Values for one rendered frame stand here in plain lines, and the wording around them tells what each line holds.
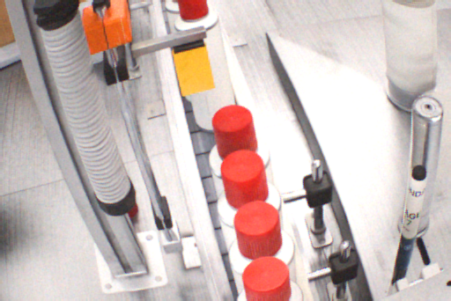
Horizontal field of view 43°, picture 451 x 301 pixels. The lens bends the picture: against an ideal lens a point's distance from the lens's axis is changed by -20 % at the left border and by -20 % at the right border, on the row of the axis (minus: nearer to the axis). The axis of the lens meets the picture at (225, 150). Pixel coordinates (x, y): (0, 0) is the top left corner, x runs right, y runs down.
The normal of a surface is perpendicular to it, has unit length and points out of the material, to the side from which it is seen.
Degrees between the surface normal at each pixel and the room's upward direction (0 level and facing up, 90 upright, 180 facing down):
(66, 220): 0
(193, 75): 90
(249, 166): 2
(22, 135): 0
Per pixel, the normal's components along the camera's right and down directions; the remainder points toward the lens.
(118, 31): 0.20, 0.69
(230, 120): -0.12, -0.72
